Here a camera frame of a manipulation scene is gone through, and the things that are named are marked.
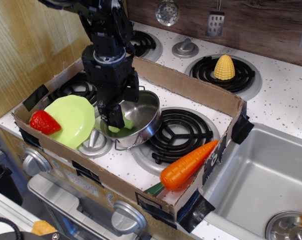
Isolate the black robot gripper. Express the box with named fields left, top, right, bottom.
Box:
left=81, top=45, right=139, bottom=129

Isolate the light green toy broccoli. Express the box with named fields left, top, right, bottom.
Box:
left=108, top=112, right=134, bottom=133

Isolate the small steel pan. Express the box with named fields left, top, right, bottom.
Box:
left=100, top=90, right=161, bottom=151

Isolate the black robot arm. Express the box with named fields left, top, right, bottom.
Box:
left=41, top=0, right=139, bottom=129

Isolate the front left black burner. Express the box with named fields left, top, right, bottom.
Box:
left=42, top=70, right=114, bottom=118

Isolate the light green plastic plate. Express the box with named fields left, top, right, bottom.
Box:
left=45, top=95, right=95, bottom=149

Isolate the grey front stovetop knob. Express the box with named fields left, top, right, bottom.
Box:
left=78, top=129, right=113, bottom=158

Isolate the grey stovetop knob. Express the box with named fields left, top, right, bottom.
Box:
left=172, top=38, right=199, bottom=59
left=78, top=129, right=113, bottom=158

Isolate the front right black burner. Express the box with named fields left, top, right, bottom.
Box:
left=131, top=107, right=220, bottom=176

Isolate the red toy strawberry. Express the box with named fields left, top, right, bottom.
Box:
left=29, top=110, right=62, bottom=135

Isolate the grey back stovetop knob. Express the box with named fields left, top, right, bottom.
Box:
left=172, top=38, right=199, bottom=59

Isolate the orange toy carrot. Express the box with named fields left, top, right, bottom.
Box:
left=159, top=140, right=219, bottom=191

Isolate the hanging metal strainer spoon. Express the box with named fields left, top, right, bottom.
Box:
left=155, top=0, right=180, bottom=27

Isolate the grey left oven knob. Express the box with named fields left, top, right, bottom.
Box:
left=22, top=147, right=53, bottom=177

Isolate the grey oven knob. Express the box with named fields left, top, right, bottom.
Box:
left=22, top=147, right=53, bottom=177
left=111, top=200, right=147, bottom=235

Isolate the yellow toy corn cob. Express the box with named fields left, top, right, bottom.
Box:
left=213, top=55, right=235, bottom=81

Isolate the grey right oven knob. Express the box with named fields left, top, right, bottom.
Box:
left=111, top=200, right=147, bottom=235

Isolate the brown cardboard fence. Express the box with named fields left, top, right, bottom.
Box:
left=11, top=45, right=254, bottom=233

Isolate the hanging metal slotted spatula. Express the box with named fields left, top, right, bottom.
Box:
left=205, top=0, right=225, bottom=37

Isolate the back right black burner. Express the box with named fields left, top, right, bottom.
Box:
left=185, top=54, right=262, bottom=101

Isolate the orange cloth scrap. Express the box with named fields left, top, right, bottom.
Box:
left=31, top=220, right=56, bottom=236

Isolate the silver toy sink basin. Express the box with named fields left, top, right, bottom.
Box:
left=192, top=123, right=302, bottom=240

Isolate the silver sink drain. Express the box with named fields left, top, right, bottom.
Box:
left=264, top=211, right=302, bottom=240

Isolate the silver oven door handle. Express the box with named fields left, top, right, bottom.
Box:
left=28, top=174, right=124, bottom=240

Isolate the black cable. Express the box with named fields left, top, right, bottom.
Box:
left=0, top=216, right=23, bottom=240

